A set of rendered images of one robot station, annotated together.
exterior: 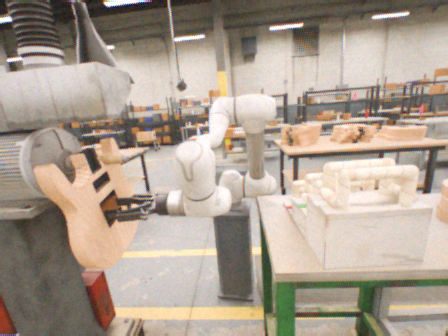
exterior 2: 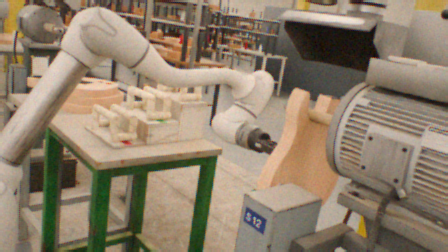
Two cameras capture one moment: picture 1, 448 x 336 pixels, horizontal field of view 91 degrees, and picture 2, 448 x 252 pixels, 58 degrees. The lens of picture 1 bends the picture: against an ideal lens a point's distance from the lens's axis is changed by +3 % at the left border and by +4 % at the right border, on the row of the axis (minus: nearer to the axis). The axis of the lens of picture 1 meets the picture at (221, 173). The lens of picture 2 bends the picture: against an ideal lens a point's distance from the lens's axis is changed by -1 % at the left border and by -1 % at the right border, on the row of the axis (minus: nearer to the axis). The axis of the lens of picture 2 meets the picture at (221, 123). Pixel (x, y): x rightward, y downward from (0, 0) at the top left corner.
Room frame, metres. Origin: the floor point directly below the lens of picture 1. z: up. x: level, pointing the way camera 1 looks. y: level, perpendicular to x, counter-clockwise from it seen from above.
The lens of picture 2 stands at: (1.79, 1.02, 1.47)
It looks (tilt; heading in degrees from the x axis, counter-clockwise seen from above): 14 degrees down; 223
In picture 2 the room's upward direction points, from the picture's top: 9 degrees clockwise
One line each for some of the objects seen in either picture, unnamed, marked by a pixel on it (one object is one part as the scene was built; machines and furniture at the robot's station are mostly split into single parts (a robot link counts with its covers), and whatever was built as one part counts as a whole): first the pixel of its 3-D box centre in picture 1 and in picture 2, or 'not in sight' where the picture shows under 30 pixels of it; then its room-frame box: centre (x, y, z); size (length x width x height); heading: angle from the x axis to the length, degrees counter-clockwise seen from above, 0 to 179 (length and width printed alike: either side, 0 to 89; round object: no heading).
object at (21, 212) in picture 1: (15, 202); (433, 219); (0.82, 0.81, 1.11); 0.36 x 0.24 x 0.04; 85
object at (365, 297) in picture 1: (368, 274); (49, 211); (1.01, -0.76, 0.45); 0.05 x 0.05 x 0.90; 85
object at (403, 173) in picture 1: (377, 173); not in sight; (0.54, -0.40, 1.20); 0.20 x 0.03 x 0.03; 88
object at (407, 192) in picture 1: (408, 188); not in sight; (0.54, -0.48, 1.15); 0.03 x 0.03 x 0.09
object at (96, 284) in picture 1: (82, 296); not in sight; (0.98, 0.80, 0.49); 0.25 x 0.12 x 0.37; 85
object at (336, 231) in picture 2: not in sight; (323, 241); (0.99, 0.65, 1.02); 0.19 x 0.04 x 0.04; 175
